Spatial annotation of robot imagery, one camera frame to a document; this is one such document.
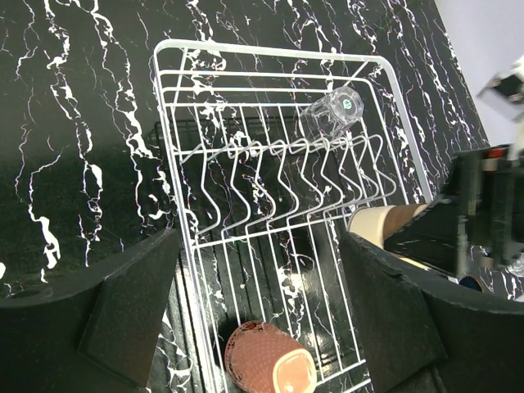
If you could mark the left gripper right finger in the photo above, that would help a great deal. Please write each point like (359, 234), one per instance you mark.
(422, 333)

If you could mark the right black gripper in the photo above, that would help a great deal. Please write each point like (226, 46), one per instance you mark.
(483, 207)

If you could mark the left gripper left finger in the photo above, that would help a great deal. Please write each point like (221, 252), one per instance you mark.
(94, 330)

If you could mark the cream brown paper cup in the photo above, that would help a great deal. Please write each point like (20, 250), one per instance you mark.
(376, 224)

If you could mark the orange ceramic mug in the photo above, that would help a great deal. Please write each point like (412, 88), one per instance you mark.
(260, 357)

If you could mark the clear glass cup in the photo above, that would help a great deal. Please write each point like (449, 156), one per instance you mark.
(331, 116)

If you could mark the dark blue glass cup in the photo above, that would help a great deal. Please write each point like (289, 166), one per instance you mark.
(471, 283)

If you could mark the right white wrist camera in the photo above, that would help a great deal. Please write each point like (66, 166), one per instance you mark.
(504, 92)

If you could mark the white wire dish rack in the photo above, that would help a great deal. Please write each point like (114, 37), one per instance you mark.
(262, 209)

